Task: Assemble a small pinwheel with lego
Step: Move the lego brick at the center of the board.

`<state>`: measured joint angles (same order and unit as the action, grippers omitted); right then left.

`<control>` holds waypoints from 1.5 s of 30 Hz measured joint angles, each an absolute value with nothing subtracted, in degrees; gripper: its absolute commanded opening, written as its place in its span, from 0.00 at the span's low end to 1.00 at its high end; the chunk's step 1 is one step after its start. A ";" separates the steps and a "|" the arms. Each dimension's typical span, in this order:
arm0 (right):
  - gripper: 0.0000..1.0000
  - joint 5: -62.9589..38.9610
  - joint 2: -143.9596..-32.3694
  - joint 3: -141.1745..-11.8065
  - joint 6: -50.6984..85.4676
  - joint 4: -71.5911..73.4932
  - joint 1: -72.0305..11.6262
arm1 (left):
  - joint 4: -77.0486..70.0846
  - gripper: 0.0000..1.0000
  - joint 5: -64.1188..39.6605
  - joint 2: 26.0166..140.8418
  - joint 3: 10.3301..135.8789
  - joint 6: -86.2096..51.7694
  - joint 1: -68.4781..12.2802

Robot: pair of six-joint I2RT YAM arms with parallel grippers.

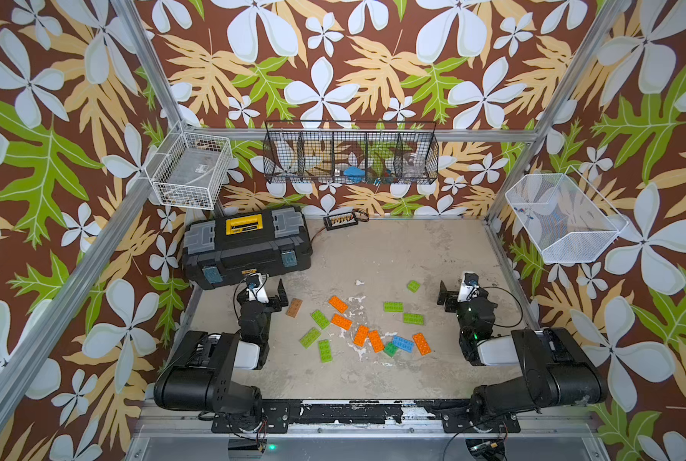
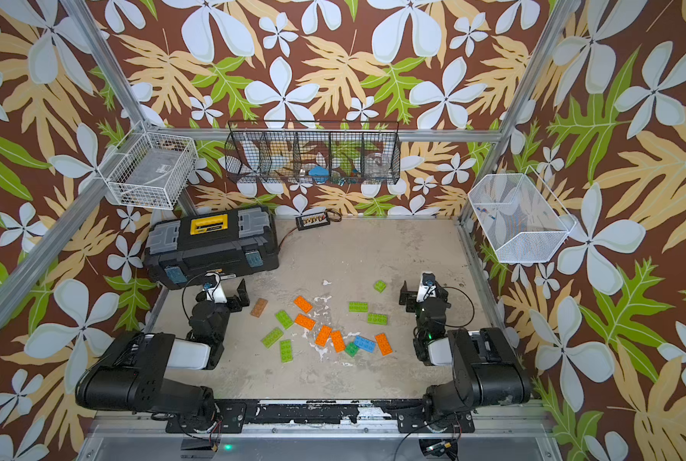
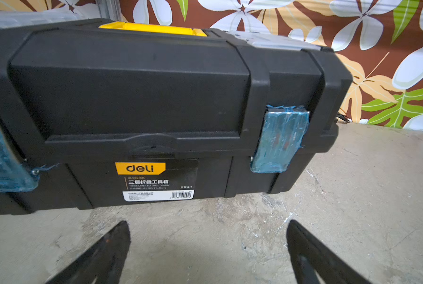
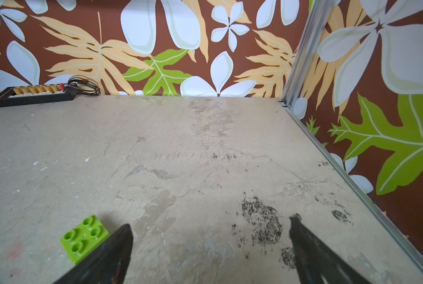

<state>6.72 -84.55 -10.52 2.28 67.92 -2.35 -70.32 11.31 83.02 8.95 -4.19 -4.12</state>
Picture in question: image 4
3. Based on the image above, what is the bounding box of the coiled dark cable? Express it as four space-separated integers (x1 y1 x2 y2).
66 75 102 97

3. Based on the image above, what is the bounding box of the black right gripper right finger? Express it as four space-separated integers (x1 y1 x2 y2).
289 216 370 284

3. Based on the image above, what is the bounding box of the small lime green lego brick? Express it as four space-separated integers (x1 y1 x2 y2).
61 215 110 265

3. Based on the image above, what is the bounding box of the aluminium frame post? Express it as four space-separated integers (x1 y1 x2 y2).
281 0 334 109

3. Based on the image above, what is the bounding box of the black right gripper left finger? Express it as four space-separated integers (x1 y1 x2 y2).
56 224 133 284

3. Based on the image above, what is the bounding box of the black power strip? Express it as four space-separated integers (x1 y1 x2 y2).
0 84 78 107

